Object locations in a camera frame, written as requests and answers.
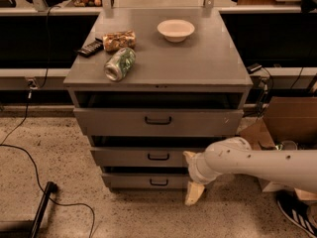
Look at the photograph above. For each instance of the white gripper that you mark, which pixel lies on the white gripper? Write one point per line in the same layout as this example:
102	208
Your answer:
195	170

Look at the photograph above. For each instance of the grey drawer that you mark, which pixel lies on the grey drawer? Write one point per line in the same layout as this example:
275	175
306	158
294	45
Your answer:
139	157
125	181
158	122

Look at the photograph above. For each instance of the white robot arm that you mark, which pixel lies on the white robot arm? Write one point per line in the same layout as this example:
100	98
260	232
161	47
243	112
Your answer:
294	168

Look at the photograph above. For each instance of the grey bottom drawer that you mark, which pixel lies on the grey bottom drawer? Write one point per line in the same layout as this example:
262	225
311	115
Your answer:
125	181

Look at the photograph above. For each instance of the grey drawer cabinet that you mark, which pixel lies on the grey drawer cabinet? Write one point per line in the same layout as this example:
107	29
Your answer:
204	71

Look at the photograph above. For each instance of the grey top drawer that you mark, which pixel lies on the grey top drawer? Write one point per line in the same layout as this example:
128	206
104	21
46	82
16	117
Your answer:
158	122

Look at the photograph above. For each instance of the black striped sneaker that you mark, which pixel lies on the black striped sneaker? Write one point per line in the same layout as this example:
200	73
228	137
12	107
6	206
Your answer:
302	215

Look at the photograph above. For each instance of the cans in cardboard box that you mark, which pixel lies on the cans in cardboard box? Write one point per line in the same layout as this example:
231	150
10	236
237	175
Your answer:
287	145

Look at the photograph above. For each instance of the cardboard box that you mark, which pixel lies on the cardboard box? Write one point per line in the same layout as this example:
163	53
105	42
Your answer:
286	118

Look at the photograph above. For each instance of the small black device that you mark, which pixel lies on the small black device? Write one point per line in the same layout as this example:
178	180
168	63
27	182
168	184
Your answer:
253	68

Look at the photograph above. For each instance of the green soda can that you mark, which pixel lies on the green soda can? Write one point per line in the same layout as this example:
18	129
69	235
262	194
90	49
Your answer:
119	64

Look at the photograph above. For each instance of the black stand leg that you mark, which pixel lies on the black stand leg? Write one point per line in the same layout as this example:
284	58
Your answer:
51	187

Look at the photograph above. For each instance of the white bowl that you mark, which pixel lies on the white bowl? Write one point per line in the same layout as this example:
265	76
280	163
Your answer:
175	31

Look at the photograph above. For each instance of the brown snack bag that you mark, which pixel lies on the brown snack bag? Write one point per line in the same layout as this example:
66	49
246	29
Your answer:
113	42

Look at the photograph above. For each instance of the black remote control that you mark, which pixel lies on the black remote control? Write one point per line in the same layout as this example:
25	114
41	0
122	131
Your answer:
91	49

